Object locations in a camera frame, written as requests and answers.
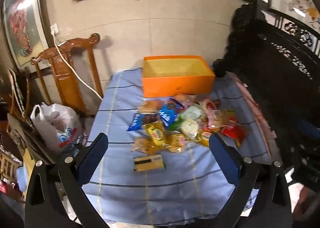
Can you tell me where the green white bar packet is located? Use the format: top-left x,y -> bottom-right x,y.
179,106 -> 204,123

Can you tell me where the white power cable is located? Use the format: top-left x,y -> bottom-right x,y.
51,31 -> 104,100

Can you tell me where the dark carved wooden screen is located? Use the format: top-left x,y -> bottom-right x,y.
212,0 -> 320,193

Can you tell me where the red snack packet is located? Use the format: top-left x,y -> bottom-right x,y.
219,115 -> 247,147

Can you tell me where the white plastic bag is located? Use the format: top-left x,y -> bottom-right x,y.
30,103 -> 85,154

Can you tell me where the clear round cookie packet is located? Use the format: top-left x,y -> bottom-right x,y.
132,135 -> 153,155

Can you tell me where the green snack packet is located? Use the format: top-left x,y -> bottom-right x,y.
169,115 -> 186,131

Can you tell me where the small blue cookie packet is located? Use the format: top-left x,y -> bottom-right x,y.
126,113 -> 143,132

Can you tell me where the pink table cover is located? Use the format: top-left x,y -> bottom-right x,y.
231,73 -> 273,155

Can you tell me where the large blue cookie packet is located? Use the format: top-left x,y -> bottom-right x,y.
158,104 -> 182,128

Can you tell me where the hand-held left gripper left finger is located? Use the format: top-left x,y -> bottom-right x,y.
24,132 -> 109,228

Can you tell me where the green white round packet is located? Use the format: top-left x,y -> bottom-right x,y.
180,118 -> 201,140

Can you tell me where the yellow snack packet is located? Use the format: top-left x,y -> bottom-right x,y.
144,122 -> 167,145
197,129 -> 213,147
169,132 -> 188,154

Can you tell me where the orange cardboard box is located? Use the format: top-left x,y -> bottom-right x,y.
142,55 -> 216,98

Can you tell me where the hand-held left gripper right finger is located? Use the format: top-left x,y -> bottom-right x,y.
209,132 -> 293,228

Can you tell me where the blue striped tablecloth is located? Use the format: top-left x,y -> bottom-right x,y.
81,68 -> 273,221

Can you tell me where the carved wooden chair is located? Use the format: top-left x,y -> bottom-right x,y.
30,33 -> 104,118

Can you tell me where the framed red artwork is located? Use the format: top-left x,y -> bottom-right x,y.
0,0 -> 50,69

